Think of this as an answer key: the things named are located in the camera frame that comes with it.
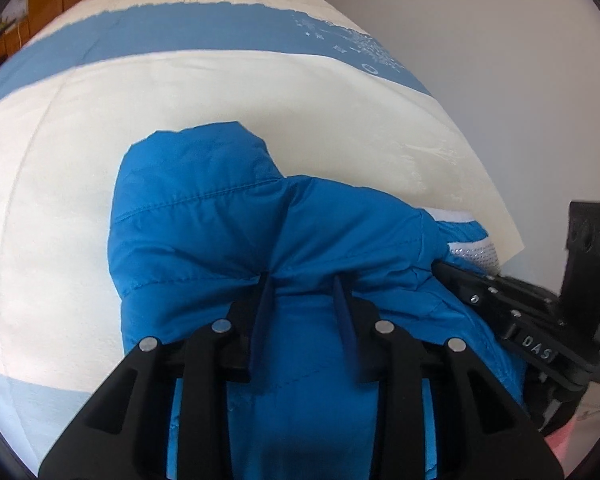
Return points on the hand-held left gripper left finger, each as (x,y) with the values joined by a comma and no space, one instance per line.
(260,330)

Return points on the white and blue bed blanket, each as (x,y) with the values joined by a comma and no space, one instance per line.
(80,160)

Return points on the blue puffer jacket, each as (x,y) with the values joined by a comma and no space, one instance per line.
(205,220)

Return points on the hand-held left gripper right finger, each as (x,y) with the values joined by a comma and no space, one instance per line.
(346,330)

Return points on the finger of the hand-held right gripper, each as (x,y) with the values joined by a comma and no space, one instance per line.
(472,292)

